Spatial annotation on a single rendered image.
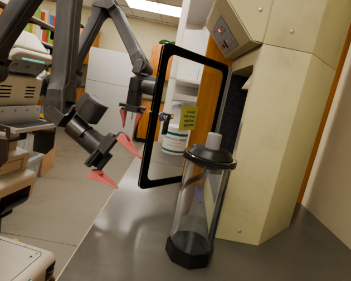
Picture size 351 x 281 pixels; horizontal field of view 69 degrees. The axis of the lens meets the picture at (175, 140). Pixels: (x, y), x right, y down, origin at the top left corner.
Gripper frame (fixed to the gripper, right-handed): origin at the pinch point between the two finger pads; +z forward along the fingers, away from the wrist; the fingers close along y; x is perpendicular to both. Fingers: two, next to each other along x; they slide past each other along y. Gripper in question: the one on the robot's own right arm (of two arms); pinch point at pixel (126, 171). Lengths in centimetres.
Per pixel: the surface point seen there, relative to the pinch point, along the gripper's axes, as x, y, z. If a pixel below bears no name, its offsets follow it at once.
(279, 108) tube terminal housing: -4.8, 34.4, 19.5
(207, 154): -16.4, 15.9, 13.8
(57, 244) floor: 121, -103, -35
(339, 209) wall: 28, 30, 57
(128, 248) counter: -10.4, -9.7, 13.0
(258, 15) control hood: -10.9, 45.7, 3.8
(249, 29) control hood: -10.3, 42.5, 4.0
